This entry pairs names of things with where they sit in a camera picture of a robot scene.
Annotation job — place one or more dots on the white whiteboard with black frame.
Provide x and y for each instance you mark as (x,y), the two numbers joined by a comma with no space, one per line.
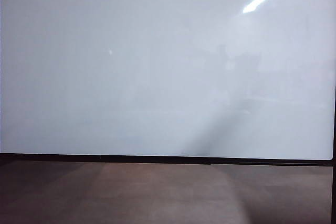
(157,77)

